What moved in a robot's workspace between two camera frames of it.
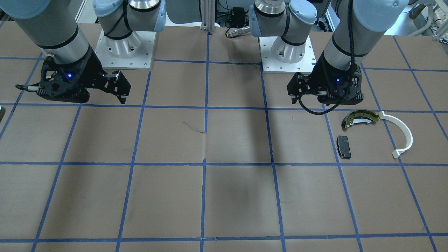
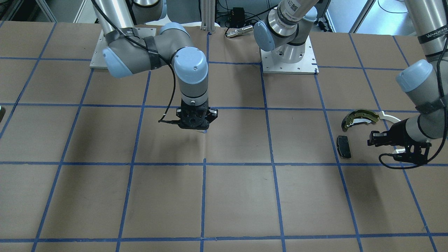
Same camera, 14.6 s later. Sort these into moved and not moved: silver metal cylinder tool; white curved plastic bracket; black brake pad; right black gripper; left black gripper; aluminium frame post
Moved: left black gripper; right black gripper
Not moved: white curved plastic bracket; aluminium frame post; silver metal cylinder tool; black brake pad
